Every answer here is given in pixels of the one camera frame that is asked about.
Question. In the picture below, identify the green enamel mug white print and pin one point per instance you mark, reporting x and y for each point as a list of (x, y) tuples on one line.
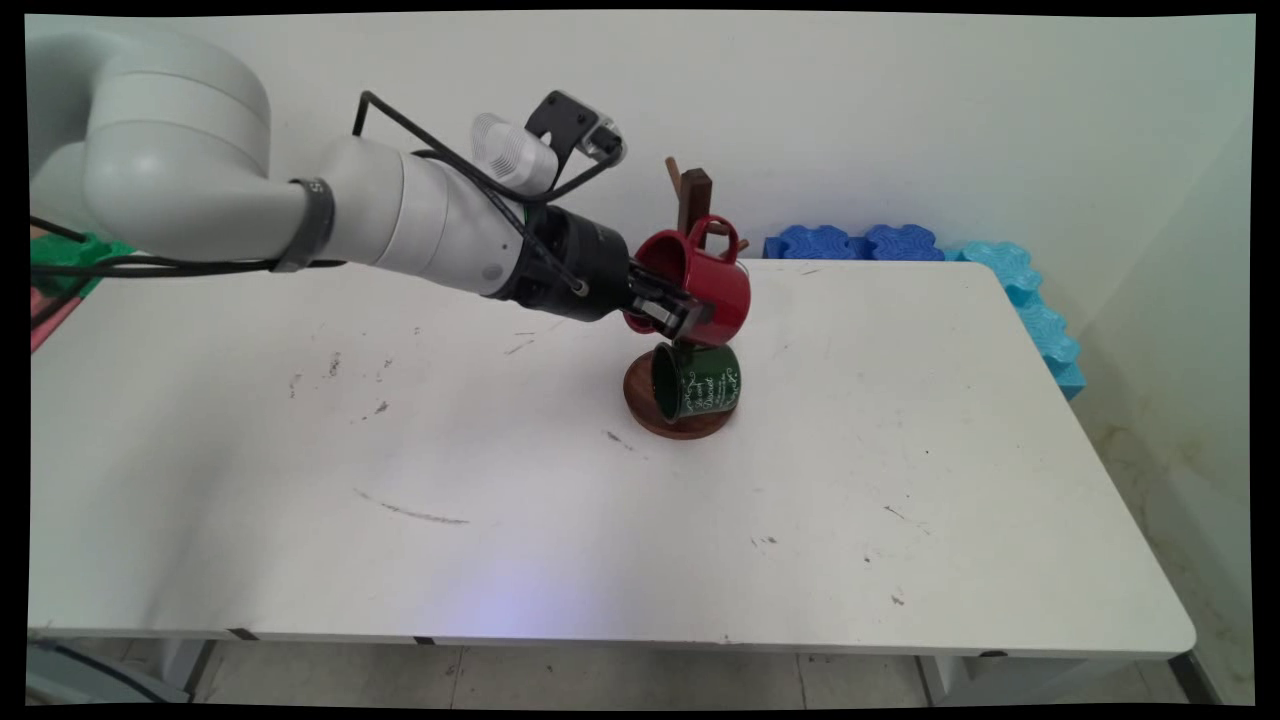
[(705, 385)]

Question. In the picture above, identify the red enamel mug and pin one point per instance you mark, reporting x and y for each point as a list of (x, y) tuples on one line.
[(720, 285)]

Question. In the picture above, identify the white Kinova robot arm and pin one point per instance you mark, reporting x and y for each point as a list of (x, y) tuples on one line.
[(200, 160)]

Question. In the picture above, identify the dark wooden mug tree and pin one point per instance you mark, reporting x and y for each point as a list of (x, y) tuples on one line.
[(693, 200)]

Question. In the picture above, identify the dark blue foam mat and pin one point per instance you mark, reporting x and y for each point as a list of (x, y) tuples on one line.
[(905, 243), (815, 243)]

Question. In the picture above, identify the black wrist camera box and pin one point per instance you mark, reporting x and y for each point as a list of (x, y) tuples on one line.
[(565, 120)]

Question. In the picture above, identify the green foam mat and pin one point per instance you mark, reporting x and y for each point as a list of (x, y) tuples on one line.
[(60, 250)]

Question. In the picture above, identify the light blue foam mat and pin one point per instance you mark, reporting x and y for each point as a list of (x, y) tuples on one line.
[(1035, 320)]

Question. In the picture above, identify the white ribbed sensor housing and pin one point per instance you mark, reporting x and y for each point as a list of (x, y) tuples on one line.
[(515, 155)]

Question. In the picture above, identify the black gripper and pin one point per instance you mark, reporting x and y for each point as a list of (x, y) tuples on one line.
[(575, 265)]

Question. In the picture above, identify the red foam mat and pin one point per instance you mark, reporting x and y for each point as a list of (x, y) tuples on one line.
[(45, 320)]

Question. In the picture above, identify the white table leg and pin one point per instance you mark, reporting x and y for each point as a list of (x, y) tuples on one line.
[(185, 668), (950, 680)]

